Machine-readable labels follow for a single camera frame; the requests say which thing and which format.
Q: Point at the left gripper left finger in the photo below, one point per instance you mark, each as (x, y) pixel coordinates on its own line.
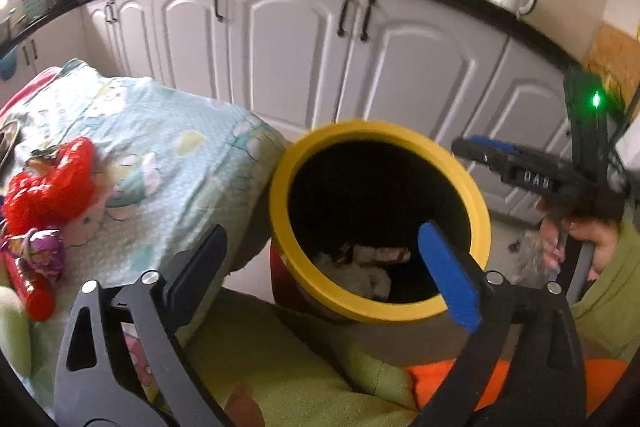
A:
(95, 381)

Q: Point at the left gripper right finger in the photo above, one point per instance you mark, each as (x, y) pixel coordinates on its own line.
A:
(545, 383)

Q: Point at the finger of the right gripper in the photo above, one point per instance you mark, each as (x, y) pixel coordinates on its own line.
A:
(482, 140)
(530, 169)

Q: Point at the green mesh scrubber bundle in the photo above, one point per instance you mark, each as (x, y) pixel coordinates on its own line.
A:
(14, 334)

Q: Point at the red cylindrical cup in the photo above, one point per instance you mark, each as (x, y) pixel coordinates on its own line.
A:
(33, 288)

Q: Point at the purple snack wrapper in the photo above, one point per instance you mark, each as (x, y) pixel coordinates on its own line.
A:
(42, 248)

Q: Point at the red plastic bag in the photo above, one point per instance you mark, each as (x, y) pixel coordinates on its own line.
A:
(56, 194)

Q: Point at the yellow rim trash bin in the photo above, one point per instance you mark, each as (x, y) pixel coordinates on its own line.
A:
(371, 183)

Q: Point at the right hand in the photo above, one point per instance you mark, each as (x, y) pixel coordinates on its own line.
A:
(603, 235)

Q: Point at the left hand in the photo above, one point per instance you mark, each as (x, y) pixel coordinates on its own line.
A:
(242, 409)

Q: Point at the hello kitty green blanket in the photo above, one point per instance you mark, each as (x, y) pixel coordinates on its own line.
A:
(169, 166)

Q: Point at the metal plate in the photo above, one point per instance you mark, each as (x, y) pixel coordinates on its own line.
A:
(9, 133)

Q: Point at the pink bed sheet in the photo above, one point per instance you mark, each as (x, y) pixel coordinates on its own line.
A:
(33, 86)

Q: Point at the blue hanging basket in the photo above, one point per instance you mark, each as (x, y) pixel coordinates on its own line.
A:
(8, 65)

